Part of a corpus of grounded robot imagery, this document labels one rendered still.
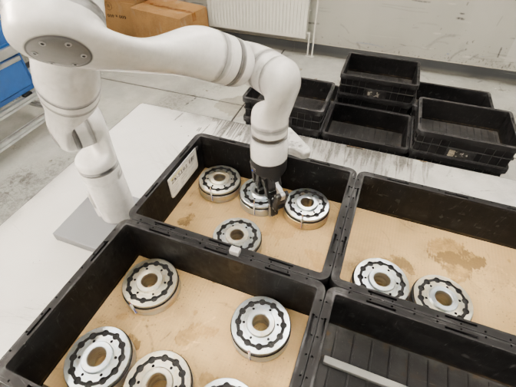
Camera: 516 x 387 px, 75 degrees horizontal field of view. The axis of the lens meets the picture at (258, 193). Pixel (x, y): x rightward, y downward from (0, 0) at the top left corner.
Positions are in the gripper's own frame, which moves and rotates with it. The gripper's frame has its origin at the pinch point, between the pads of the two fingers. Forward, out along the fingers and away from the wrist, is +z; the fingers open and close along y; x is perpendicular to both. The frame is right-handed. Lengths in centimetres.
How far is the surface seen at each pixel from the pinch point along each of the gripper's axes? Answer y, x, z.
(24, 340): 15, -47, -8
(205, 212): -5.7, -13.4, 2.3
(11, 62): -198, -70, 32
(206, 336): 21.7, -23.2, 2.4
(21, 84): -199, -71, 46
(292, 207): 4.5, 4.1, -0.7
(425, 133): -28, 90, 27
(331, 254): 22.2, 0.8, -7.6
